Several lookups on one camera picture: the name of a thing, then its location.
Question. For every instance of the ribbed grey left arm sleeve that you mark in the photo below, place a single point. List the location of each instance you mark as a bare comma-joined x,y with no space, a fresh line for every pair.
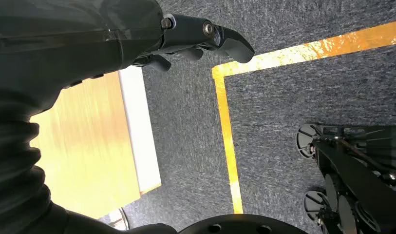
13,174

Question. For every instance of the yellow floor tape line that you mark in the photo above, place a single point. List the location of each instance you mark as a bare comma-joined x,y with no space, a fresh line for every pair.
230,97

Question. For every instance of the wooden desk with white edge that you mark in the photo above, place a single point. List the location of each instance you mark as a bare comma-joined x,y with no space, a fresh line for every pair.
94,142

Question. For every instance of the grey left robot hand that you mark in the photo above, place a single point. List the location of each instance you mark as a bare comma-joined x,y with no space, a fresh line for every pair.
72,42

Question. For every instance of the black round flange with holes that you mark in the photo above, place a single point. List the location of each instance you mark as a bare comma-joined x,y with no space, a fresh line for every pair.
239,226

